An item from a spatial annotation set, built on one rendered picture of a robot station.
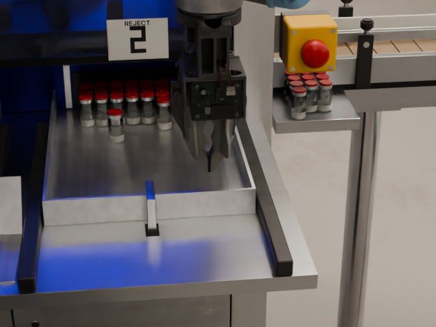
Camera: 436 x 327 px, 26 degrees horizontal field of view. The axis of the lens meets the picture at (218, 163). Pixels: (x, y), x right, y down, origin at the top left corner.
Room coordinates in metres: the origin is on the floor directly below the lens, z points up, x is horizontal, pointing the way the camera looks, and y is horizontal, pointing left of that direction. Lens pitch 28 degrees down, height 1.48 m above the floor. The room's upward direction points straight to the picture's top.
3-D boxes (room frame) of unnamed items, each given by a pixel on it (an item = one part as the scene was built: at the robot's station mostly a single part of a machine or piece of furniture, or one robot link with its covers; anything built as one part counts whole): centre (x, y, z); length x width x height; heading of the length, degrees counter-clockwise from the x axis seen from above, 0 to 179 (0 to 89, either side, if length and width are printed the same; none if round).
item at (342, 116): (1.36, -0.14, 0.87); 0.14 x 0.13 x 0.02; 7
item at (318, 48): (1.27, -0.14, 0.99); 0.04 x 0.04 x 0.04; 7
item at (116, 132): (1.21, 0.15, 0.90); 0.02 x 0.02 x 0.04
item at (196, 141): (1.00, 0.02, 0.98); 0.06 x 0.03 x 0.09; 7
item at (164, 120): (1.26, 0.08, 0.90); 0.02 x 0.02 x 0.05
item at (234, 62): (1.00, 0.01, 1.09); 0.09 x 0.08 x 0.12; 7
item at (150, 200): (0.98, 0.08, 0.90); 0.01 x 0.01 x 0.05; 7
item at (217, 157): (1.01, -0.01, 0.98); 0.06 x 0.03 x 0.09; 7
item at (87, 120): (1.28, 0.12, 0.90); 0.18 x 0.02 x 0.05; 97
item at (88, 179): (1.17, 0.10, 0.90); 0.34 x 0.26 x 0.04; 7
